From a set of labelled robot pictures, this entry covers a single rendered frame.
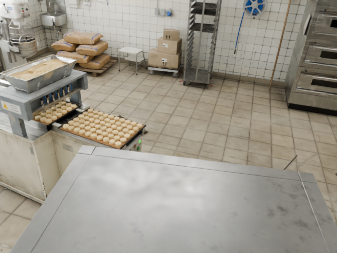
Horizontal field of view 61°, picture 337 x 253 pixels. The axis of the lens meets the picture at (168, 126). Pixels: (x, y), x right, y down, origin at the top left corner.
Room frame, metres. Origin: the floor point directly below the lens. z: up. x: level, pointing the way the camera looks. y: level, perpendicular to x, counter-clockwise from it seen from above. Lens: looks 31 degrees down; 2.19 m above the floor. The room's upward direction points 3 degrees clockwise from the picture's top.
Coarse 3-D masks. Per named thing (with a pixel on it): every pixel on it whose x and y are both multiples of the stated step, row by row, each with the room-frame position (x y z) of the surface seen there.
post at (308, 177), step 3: (300, 174) 0.44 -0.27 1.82; (303, 174) 0.44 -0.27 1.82; (306, 174) 0.45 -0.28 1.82; (309, 174) 0.45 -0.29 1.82; (312, 174) 0.45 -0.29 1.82; (300, 177) 0.44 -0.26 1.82; (303, 177) 0.44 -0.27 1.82; (306, 177) 0.44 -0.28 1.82; (309, 177) 0.44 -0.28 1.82; (312, 177) 0.44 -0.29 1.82; (303, 180) 0.43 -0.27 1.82; (306, 180) 0.43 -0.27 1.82; (309, 180) 0.43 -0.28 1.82; (312, 180) 0.43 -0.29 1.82; (315, 180) 0.43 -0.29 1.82
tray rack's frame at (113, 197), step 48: (96, 192) 0.36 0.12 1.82; (144, 192) 0.37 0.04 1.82; (192, 192) 0.38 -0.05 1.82; (240, 192) 0.38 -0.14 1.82; (288, 192) 0.39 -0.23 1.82; (48, 240) 0.26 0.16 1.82; (96, 240) 0.27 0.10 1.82; (144, 240) 0.27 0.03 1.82; (192, 240) 0.28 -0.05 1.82; (240, 240) 0.28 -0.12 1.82; (288, 240) 0.29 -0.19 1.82; (336, 240) 0.29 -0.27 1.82
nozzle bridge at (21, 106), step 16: (64, 80) 2.30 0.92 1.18; (80, 80) 2.49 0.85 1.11; (0, 96) 1.95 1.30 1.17; (16, 96) 1.95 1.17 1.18; (32, 96) 1.96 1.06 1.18; (48, 96) 2.17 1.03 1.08; (64, 96) 2.27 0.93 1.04; (80, 96) 2.55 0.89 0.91; (16, 112) 1.90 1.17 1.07; (32, 112) 1.94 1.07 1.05; (16, 128) 1.92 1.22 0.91
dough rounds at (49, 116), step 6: (66, 102) 2.39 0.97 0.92; (54, 108) 2.25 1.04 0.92; (60, 108) 2.26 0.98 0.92; (66, 108) 2.27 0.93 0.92; (72, 108) 2.31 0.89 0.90; (36, 114) 2.16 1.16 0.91; (42, 114) 2.14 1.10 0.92; (48, 114) 2.14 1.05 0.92; (54, 114) 2.17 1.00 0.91; (60, 114) 2.15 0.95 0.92; (36, 120) 2.06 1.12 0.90; (42, 120) 2.05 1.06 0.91; (48, 120) 2.04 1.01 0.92; (54, 120) 2.08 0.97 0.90
